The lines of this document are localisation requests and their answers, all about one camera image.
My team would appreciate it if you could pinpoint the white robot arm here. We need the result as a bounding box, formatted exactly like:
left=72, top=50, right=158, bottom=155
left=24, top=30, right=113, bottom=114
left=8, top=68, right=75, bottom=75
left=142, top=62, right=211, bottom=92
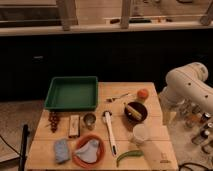
left=158, top=62, right=213, bottom=125

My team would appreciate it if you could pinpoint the small metal cup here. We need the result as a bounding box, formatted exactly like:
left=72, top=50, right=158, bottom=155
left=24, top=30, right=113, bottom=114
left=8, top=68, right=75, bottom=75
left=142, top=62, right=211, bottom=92
left=83, top=113, right=96, bottom=130

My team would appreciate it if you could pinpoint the yellow corn cob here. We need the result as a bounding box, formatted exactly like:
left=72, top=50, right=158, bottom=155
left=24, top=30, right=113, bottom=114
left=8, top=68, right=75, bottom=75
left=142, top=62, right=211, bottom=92
left=126, top=105, right=142, bottom=121

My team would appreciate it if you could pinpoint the orange fruit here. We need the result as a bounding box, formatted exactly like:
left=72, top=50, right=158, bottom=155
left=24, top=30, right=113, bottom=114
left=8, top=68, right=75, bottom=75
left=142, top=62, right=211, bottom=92
left=137, top=89, right=149, bottom=99

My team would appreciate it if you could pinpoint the dark bowl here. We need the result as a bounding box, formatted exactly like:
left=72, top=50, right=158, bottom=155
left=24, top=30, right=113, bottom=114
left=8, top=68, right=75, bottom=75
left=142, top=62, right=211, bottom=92
left=124, top=102, right=148, bottom=123

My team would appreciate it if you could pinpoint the green plastic tray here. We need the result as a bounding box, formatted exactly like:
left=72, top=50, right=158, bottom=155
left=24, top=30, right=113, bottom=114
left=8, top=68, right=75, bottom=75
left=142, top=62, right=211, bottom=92
left=45, top=76, right=98, bottom=111

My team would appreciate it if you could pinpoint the wooden block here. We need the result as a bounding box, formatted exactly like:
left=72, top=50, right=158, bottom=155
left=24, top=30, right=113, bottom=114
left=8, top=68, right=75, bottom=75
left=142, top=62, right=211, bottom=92
left=69, top=115, right=80, bottom=138

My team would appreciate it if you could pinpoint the orange plate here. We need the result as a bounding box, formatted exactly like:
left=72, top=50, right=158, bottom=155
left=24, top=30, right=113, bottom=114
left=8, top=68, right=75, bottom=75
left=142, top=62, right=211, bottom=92
left=72, top=134, right=105, bottom=169

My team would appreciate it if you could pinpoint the dark red grape bunch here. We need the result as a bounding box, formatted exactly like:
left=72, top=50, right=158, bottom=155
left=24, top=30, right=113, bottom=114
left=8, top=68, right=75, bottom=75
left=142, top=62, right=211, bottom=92
left=48, top=112, right=60, bottom=133

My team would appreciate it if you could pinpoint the light blue cloth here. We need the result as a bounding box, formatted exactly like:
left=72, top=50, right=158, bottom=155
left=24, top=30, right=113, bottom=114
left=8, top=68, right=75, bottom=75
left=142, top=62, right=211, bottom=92
left=74, top=139, right=99, bottom=163

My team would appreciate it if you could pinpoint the green chili pepper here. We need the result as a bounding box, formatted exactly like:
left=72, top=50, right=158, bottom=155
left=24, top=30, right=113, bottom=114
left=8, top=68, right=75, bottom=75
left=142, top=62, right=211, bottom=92
left=116, top=150, right=143, bottom=167

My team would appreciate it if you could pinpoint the blue sponge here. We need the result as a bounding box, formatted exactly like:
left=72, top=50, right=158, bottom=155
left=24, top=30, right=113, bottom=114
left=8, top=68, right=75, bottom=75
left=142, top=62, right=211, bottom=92
left=54, top=139, right=70, bottom=164

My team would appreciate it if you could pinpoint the spice bottle rack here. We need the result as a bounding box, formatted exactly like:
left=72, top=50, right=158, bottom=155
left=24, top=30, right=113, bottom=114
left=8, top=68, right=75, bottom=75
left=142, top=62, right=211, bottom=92
left=185, top=104, right=213, bottom=145

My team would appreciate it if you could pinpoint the black clamp bar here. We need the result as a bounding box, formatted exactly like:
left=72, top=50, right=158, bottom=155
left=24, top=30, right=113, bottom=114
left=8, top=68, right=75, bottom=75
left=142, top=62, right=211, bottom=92
left=18, top=124, right=29, bottom=171

